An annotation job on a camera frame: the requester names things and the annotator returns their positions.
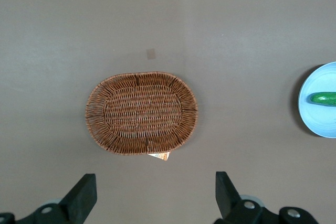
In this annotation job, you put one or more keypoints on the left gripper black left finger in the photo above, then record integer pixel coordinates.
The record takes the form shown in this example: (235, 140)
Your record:
(76, 203)

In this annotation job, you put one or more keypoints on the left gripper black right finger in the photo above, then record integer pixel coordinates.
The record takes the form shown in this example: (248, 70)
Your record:
(228, 203)

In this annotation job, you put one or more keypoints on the orange paper tag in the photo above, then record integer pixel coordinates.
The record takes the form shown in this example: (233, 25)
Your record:
(161, 156)

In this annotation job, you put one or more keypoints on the light blue round plate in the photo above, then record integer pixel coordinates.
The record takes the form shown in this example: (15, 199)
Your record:
(317, 121)

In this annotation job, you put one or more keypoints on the green cucumber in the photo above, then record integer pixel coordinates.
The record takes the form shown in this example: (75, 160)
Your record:
(324, 98)

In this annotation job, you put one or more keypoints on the translucent tape patch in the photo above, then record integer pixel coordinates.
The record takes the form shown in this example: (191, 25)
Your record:
(151, 54)

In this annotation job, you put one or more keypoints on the brown oval wicker basket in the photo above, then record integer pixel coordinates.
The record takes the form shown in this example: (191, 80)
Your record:
(141, 113)

